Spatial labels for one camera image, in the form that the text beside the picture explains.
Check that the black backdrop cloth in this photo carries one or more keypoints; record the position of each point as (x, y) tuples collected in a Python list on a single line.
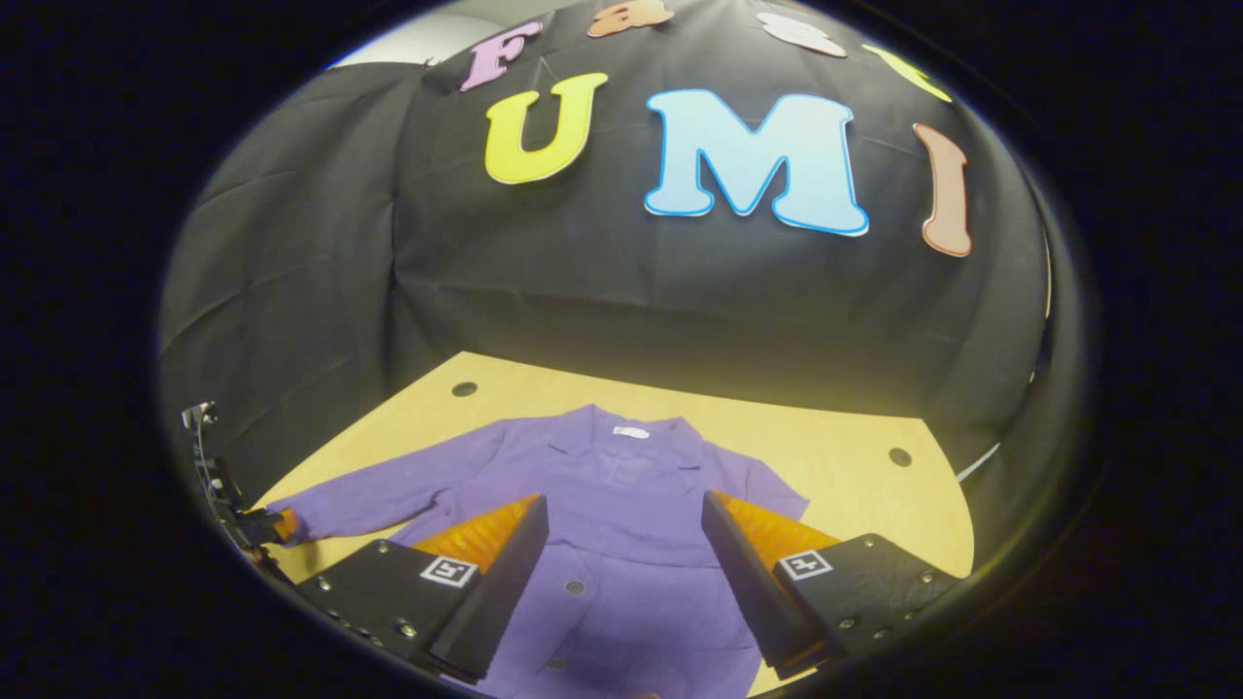
[(583, 291)]

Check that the purple button shirt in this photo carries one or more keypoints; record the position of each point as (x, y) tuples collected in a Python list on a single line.
[(621, 485)]

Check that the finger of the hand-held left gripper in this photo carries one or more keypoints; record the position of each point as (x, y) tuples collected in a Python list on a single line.
[(284, 526)]

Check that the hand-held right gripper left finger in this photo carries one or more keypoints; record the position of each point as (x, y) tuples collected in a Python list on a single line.
[(495, 602)]

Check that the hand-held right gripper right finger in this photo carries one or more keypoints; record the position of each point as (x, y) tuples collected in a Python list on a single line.
[(743, 592)]

